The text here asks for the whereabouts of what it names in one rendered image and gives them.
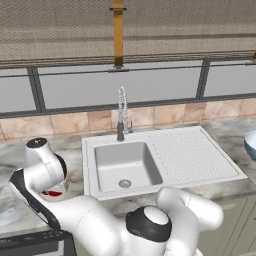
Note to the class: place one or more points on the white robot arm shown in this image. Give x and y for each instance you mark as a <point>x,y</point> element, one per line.
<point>90,220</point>

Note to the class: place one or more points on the white sink with drainboard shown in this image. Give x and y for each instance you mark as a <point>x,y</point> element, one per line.
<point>193,153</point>

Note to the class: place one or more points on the white mug red inside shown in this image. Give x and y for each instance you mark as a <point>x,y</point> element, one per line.
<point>53,194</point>

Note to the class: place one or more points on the pale blue bowl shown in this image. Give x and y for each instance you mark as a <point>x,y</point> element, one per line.
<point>251,145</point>

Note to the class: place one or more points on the pale green cabinet door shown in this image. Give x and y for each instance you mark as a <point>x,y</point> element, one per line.
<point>235,226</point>

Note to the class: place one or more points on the chrome spring tap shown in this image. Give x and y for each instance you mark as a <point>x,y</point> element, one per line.
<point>122,110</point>

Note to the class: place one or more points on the beige woven window blind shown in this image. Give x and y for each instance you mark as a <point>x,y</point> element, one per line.
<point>186,26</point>

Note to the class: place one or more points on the black dishwasher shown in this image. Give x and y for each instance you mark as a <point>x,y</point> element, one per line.
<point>30,243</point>

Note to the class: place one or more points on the grey window frame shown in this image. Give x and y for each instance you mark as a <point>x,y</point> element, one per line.
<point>36,93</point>

